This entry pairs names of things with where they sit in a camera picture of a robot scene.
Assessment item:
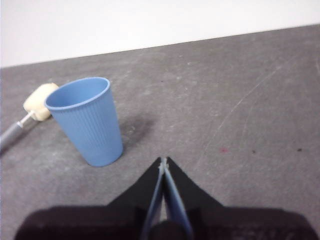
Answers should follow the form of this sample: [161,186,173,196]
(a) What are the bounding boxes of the blue ribbed plastic cup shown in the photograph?
[44,76,124,168]

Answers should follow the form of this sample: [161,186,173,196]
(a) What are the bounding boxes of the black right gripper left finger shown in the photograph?
[13,156,165,240]

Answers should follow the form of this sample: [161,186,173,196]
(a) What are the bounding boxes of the grey-handled sponge cup brush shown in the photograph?
[0,82,60,156]

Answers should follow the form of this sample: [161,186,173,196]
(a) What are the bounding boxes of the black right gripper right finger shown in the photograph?
[163,156,318,240]

